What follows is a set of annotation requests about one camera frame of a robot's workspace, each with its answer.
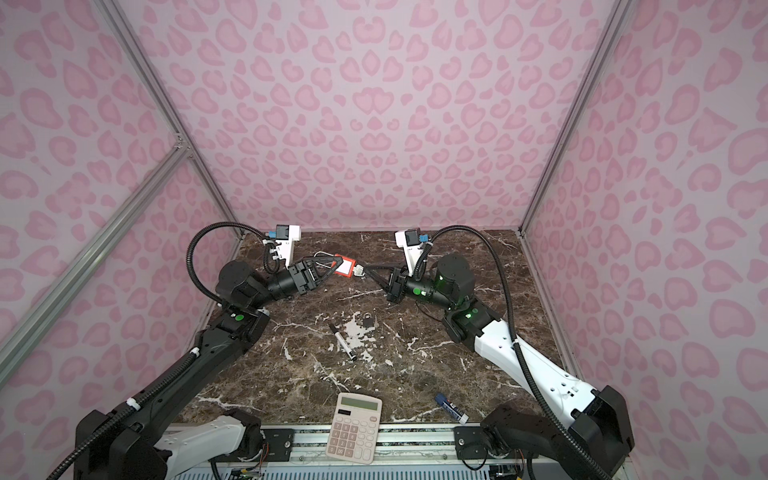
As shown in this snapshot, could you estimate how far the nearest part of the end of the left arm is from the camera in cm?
59

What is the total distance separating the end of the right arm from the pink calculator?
35 centimetres

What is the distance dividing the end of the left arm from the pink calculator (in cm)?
36

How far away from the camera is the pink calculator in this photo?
2.39 feet

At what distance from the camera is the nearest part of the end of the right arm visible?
58 centimetres
